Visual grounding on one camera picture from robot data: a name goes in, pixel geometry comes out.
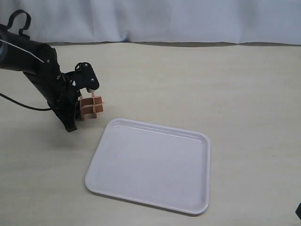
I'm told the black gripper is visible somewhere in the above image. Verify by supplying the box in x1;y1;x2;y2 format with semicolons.
49;72;79;132

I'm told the notched wooden puzzle piece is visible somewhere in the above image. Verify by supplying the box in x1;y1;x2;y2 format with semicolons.
79;92;103;121

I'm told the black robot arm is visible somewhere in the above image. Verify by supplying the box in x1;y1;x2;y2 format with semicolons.
0;32;78;132

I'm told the white plastic tray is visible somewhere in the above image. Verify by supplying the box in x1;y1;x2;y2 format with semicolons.
85;118;211;216

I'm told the white backdrop cloth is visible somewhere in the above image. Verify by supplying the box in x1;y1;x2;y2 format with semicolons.
0;0;301;45

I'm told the black object at edge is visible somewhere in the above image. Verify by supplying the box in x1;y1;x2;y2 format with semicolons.
295;203;301;220

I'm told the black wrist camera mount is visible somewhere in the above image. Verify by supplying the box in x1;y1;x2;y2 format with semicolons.
65;62;100;93

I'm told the black cable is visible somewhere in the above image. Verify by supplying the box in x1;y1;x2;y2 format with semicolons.
0;93;51;111

